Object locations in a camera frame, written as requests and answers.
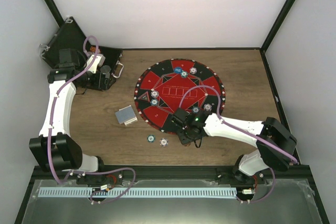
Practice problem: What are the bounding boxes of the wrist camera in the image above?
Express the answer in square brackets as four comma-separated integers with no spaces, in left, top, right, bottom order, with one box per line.
[171,108,190,127]
[58,49,80,68]

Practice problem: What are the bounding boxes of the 50 chips mat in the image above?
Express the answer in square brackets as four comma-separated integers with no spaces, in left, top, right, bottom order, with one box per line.
[192,106,199,114]

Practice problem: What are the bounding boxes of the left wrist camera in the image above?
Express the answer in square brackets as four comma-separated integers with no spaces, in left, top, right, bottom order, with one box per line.
[58,49,80,68]

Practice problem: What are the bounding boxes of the white card box tray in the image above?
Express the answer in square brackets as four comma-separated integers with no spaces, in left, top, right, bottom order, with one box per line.
[124,117,138,126]

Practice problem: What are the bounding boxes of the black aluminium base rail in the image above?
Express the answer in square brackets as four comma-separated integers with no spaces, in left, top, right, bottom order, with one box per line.
[29,165,313,186]

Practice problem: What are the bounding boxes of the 10 chips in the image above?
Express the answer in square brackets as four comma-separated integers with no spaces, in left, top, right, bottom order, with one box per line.
[190,67,197,74]
[151,91,159,98]

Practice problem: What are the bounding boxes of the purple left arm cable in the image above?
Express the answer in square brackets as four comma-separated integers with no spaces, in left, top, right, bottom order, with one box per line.
[47,35,137,205]

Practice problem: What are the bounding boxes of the chrome case handle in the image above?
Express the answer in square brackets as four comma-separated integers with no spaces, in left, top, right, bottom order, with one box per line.
[113,61,124,79]

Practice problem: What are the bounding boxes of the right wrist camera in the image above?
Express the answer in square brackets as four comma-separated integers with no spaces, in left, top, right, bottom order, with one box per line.
[171,108,190,127]

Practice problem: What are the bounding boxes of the round red black poker mat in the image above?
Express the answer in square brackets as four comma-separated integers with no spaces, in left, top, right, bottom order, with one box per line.
[134,59,226,134]

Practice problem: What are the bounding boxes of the black poker chip case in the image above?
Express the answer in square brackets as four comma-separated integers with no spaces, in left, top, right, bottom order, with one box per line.
[41,17,122,91]

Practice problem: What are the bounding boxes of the blue orange 10 chip stack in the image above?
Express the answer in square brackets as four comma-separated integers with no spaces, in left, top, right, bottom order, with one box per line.
[160,138,169,147]

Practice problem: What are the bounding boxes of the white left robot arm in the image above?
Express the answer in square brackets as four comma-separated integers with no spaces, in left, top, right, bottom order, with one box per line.
[29,49,111,184]

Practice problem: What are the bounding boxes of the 50 chips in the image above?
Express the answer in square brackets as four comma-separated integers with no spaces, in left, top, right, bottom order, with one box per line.
[150,99,159,106]
[181,71,188,78]

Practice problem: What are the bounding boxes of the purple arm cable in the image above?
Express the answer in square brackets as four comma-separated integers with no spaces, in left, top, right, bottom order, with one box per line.
[47,35,137,205]
[181,85,299,204]

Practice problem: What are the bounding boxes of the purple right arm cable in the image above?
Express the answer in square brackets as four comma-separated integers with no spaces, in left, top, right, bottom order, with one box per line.
[181,85,299,204]

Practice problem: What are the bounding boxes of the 10 chips mat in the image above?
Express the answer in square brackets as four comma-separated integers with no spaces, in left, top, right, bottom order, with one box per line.
[204,104,212,111]

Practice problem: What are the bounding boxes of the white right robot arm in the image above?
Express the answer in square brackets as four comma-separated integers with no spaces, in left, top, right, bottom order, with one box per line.
[172,109,299,184]

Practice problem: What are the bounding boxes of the light blue slotted strip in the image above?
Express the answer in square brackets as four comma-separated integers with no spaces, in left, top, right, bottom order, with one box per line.
[38,187,237,199]

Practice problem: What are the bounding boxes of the triangular all in button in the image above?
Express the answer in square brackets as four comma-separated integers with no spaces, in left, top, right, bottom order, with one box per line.
[138,91,151,102]

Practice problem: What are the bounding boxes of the blue green 50 chip stack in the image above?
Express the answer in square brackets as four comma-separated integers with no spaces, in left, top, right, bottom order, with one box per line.
[147,135,155,143]

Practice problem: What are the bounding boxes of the blue small blind button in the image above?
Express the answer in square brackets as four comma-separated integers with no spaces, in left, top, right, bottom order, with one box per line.
[174,67,183,74]

